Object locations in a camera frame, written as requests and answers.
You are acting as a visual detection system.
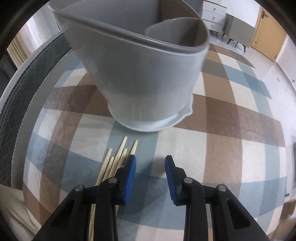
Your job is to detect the wooden chopstick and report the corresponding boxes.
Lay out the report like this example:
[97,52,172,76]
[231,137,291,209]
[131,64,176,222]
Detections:
[102,157,114,181]
[117,149,127,169]
[108,136,127,178]
[129,140,138,155]
[95,149,112,185]

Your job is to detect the grey oval utensil holder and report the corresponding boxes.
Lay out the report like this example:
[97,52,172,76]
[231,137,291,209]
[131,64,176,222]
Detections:
[49,1,209,132]

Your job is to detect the dark grey mattress bed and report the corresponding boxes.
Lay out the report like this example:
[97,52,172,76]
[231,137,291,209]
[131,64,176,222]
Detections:
[1,32,71,187]

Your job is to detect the white dresser with drawers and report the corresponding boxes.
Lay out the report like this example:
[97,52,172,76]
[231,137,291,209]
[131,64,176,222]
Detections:
[202,1,227,33]

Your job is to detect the plaid checkered rug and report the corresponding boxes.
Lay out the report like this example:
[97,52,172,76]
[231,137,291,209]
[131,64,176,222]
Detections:
[23,45,287,240]

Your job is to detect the yellow wooden door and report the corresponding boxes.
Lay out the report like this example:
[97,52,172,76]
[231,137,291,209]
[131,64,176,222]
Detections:
[251,7,287,62]

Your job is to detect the grey nightstand cabinet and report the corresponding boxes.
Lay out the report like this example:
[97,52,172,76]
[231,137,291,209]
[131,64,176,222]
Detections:
[222,14,256,52]

